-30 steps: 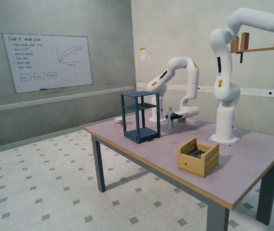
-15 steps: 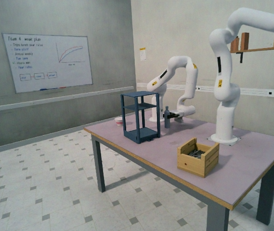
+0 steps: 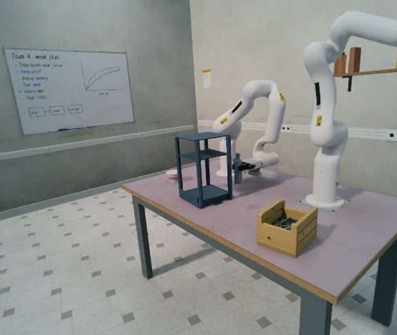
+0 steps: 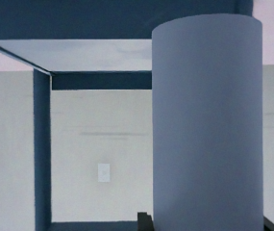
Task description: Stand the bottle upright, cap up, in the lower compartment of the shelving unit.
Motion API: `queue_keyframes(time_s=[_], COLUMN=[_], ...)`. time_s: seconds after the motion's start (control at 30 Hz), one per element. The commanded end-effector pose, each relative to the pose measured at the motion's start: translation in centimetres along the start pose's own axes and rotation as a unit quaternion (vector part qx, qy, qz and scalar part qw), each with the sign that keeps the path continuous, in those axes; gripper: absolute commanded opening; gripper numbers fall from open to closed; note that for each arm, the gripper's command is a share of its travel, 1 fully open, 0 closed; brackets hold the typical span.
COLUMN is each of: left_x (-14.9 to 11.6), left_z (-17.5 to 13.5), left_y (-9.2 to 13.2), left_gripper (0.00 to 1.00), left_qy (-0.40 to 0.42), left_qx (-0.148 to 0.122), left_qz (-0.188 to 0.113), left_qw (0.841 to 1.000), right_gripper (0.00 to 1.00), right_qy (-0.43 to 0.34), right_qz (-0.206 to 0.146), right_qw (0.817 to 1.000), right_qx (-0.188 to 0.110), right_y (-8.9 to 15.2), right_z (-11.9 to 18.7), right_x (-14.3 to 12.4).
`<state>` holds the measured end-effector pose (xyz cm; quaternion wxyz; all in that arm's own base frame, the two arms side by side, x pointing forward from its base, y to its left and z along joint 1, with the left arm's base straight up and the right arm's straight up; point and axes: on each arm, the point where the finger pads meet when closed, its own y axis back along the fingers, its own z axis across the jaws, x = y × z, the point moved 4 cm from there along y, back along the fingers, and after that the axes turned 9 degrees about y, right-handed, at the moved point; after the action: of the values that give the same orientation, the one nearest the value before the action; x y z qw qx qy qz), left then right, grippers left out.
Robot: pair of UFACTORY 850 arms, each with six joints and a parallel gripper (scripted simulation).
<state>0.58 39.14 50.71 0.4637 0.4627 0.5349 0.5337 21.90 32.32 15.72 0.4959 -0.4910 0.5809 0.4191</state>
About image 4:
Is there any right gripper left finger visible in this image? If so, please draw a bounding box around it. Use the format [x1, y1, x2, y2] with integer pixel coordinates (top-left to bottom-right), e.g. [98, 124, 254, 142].
[137, 212, 154, 231]

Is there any blue-grey cylinder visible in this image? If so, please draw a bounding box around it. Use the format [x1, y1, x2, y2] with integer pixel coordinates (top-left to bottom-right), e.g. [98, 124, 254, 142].
[152, 13, 263, 231]

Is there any blue shelving unit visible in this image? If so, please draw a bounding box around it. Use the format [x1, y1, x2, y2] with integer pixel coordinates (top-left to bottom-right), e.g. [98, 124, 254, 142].
[0, 0, 256, 231]

